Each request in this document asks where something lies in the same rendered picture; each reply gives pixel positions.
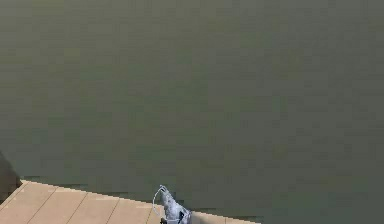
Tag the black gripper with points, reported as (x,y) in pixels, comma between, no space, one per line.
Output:
(176,215)

